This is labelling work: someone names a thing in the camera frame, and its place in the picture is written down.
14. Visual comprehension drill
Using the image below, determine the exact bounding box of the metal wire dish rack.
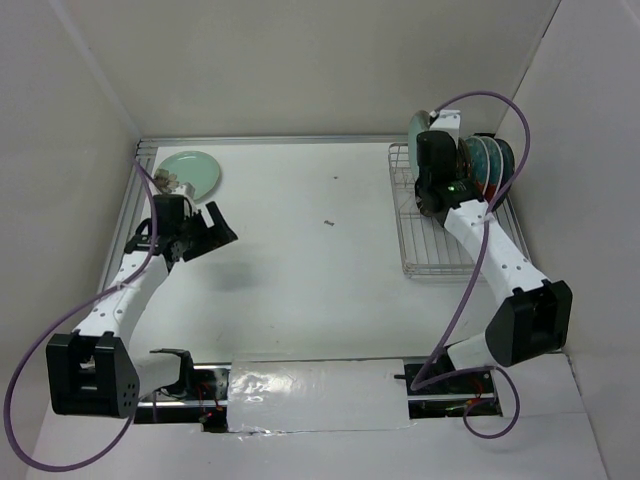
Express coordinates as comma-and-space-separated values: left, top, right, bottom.
387, 142, 526, 279

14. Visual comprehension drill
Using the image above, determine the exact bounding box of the mint floral plate back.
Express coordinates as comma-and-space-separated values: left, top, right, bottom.
154, 151, 222, 202

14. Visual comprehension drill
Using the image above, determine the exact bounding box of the dark teal plate front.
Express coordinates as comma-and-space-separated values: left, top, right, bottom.
495, 138, 515, 191

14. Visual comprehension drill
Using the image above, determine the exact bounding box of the white tape sheet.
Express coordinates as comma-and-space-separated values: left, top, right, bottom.
227, 359, 410, 434

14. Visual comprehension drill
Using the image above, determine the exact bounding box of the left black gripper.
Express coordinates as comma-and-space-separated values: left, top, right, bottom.
175, 201, 237, 262

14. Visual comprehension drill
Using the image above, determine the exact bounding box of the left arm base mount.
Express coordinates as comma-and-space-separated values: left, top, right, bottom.
134, 363, 231, 433

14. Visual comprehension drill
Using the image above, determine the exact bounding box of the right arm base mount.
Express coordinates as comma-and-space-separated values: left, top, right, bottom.
393, 362, 501, 419

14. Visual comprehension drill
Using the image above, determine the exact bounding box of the red teal plate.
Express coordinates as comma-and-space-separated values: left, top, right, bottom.
465, 136, 490, 190
480, 136, 504, 201

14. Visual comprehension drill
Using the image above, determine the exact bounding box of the black rim beige plate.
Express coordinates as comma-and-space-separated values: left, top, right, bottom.
415, 192, 441, 217
456, 138, 471, 179

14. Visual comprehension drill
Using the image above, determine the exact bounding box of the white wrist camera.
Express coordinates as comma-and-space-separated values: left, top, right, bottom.
429, 109, 461, 143
175, 182, 199, 205

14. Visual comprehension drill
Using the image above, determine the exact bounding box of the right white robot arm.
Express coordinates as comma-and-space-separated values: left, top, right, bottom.
415, 130, 573, 392

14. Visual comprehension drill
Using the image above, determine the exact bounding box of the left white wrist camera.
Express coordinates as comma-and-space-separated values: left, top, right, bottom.
175, 182, 199, 205

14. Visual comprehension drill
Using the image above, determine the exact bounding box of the red teal plate front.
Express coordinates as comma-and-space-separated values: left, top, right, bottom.
480, 136, 504, 201

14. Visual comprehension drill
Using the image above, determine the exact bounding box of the black rim beige plate back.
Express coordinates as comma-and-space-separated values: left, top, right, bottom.
415, 192, 441, 217

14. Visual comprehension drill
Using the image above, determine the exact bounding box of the mint floral plate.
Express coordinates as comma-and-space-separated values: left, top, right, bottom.
408, 110, 431, 180
154, 151, 222, 202

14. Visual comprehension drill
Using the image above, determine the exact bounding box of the mint floral plate front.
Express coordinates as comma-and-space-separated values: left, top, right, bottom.
408, 110, 431, 180

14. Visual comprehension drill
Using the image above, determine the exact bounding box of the black rim beige plate front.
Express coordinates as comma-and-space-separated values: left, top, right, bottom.
456, 138, 471, 179

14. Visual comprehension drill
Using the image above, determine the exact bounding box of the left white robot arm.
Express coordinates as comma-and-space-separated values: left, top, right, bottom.
46, 194, 238, 418

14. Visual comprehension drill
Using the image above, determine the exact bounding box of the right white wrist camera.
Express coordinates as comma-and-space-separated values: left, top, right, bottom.
429, 109, 461, 143

